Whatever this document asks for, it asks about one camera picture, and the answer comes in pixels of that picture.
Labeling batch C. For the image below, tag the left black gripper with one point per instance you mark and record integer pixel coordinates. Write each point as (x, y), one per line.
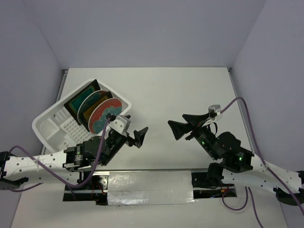
(139, 136)

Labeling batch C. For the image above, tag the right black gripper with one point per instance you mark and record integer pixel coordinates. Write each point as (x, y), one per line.
(177, 128)

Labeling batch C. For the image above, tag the small red floral round plate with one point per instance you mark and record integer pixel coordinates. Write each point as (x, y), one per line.
(98, 118)

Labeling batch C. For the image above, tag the yellow square plate black rim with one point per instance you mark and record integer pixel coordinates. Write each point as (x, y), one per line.
(84, 116)

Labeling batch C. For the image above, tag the large red floral round plate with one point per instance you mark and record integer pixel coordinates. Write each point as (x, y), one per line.
(89, 101)

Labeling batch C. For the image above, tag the teal square plate black rim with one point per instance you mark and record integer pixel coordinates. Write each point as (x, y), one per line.
(74, 103)

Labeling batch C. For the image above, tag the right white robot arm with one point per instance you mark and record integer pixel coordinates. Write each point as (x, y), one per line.
(236, 165)

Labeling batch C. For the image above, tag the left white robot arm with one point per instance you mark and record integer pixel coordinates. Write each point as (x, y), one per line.
(73, 166)

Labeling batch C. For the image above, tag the white plastic dish rack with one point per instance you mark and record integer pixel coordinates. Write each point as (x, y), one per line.
(57, 129)

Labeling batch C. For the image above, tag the silver foil tape patch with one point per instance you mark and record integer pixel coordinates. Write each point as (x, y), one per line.
(150, 188)

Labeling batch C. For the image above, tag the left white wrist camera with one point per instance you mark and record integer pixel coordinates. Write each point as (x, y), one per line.
(119, 125)

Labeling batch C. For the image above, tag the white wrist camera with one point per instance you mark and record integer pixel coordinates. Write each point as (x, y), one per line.
(215, 110)
(119, 125)

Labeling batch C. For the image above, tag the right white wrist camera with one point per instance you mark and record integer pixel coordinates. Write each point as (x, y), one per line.
(215, 110)

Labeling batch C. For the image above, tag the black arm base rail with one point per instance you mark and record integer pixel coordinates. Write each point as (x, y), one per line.
(96, 190)

